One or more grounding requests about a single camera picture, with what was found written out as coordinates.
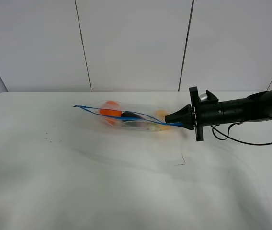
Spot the orange fruit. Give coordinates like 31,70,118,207
99,101,122,125

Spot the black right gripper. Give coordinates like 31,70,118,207
165,87,222,141

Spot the purple eggplant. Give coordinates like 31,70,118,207
121,112,145,128

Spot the clear zip bag blue seal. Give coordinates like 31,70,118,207
74,100,182,132

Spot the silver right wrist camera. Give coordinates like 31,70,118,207
199,93,209,102

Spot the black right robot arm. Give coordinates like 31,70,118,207
165,87,272,141

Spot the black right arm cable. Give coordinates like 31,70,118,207
211,121,272,146

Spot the yellow pear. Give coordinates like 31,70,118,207
155,110,170,131

